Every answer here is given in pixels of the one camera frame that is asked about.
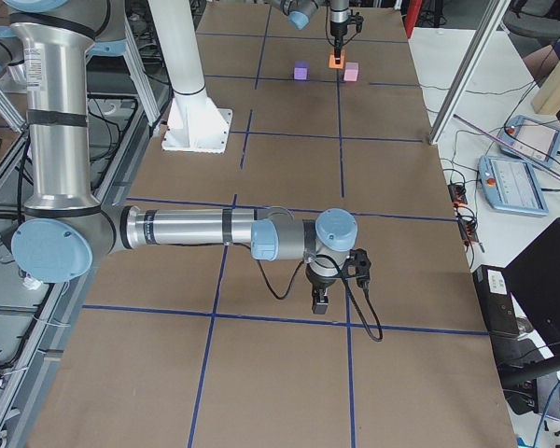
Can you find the black laptop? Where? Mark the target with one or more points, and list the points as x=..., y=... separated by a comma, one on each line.
x=533, y=279

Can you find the teach pendant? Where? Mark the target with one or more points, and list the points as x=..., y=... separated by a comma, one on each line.
x=533, y=138
x=511, y=186

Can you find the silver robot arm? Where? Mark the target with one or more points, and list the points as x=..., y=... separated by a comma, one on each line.
x=340, y=17
x=67, y=229

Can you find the white camera mast pedestal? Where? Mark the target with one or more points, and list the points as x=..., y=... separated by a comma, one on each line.
x=195, y=123

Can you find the black box with label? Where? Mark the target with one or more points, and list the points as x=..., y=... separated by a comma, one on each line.
x=495, y=301

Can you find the orange foam block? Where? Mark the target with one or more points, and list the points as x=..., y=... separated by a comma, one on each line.
x=332, y=65

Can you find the far teach pendant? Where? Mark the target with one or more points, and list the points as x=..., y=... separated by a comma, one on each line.
x=533, y=138

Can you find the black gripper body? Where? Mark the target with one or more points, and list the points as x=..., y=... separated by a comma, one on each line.
x=338, y=29
x=319, y=281

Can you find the aluminium frame post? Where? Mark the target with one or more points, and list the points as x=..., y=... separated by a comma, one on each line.
x=477, y=46

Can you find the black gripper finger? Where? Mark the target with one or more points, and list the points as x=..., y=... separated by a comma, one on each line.
x=337, y=55
x=320, y=301

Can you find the orange black connector strip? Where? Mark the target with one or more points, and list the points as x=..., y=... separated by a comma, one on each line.
x=465, y=216

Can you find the near teach pendant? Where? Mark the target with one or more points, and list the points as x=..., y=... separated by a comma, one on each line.
x=511, y=186

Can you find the purple foam block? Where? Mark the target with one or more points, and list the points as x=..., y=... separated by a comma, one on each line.
x=300, y=70

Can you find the pink foam block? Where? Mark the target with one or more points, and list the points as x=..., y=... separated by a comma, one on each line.
x=350, y=72

